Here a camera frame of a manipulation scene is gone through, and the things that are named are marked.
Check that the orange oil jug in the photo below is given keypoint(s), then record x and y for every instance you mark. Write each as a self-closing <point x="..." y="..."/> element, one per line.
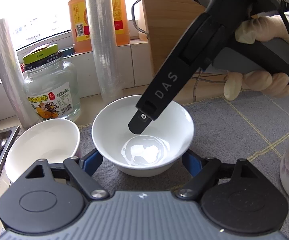
<point x="80" y="27"/>

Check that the short plastic wrap roll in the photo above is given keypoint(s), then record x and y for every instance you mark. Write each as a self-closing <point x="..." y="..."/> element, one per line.
<point x="12" y="79"/>

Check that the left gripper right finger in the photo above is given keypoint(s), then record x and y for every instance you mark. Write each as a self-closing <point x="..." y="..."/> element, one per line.
<point x="204" y="175"/>

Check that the white floral bowl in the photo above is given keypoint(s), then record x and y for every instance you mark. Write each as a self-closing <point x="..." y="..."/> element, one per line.
<point x="54" y="140"/>

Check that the plain white bowl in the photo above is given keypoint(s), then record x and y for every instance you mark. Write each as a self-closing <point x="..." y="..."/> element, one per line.
<point x="147" y="154"/>

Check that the gloved right hand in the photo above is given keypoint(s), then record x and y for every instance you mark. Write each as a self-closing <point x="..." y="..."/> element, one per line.
<point x="262" y="29"/>

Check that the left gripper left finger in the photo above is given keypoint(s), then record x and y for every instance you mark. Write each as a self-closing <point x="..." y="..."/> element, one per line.
<point x="81" y="170"/>

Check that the bamboo cutting board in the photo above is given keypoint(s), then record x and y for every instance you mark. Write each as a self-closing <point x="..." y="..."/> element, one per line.
<point x="166" y="21"/>

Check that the glass jar green lid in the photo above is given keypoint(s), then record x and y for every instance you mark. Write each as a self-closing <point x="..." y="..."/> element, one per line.
<point x="51" y="85"/>

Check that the tall plastic wrap roll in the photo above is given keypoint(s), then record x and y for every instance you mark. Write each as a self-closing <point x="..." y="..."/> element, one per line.
<point x="103" y="41"/>

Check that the grey checked table mat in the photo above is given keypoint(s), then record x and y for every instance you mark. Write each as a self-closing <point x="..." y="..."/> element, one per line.
<point x="253" y="126"/>

